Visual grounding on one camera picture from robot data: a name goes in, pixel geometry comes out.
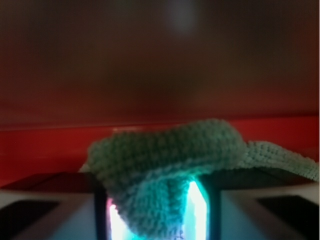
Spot light blue cloth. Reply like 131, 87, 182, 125
80, 119, 320, 240

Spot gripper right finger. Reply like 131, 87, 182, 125
184, 166, 320, 240

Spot orange plastic tray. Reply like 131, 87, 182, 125
0, 116, 320, 186

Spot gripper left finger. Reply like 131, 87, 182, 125
0, 171, 131, 240

